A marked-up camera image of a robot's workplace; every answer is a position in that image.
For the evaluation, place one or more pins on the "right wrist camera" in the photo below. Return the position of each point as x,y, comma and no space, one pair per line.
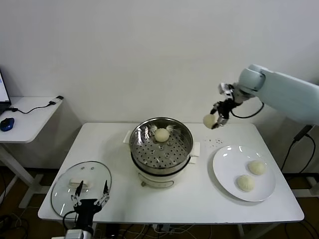
226,90

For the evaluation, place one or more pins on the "white electric cooker base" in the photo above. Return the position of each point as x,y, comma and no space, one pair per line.
157,181

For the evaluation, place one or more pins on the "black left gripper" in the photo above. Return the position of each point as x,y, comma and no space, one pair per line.
86,211

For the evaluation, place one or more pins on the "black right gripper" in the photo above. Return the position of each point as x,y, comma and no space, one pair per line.
226,107

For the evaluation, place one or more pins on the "white power strip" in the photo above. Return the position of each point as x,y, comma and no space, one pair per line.
163,227

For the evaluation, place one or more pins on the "blue computer mouse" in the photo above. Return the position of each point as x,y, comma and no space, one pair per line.
7,124

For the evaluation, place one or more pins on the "stainless steel steamer basket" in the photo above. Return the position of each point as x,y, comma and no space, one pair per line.
149,154

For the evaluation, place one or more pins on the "white steamed baozi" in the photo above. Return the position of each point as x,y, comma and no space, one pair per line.
256,167
208,120
245,183
162,135

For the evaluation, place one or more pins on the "white laptop desk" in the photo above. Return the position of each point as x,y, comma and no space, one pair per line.
30,124

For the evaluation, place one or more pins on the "large white plate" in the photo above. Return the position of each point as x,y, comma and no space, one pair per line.
224,159

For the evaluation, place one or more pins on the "round glass pot lid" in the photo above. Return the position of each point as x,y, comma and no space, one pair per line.
94,174

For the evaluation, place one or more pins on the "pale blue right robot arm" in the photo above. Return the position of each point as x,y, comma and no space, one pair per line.
286,92

